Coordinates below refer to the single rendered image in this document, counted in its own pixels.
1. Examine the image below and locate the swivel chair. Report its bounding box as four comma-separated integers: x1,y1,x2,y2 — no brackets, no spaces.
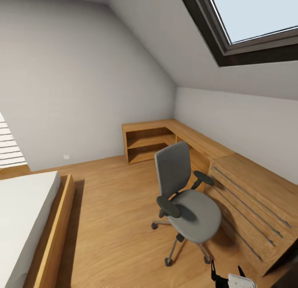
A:
151,141,222,266

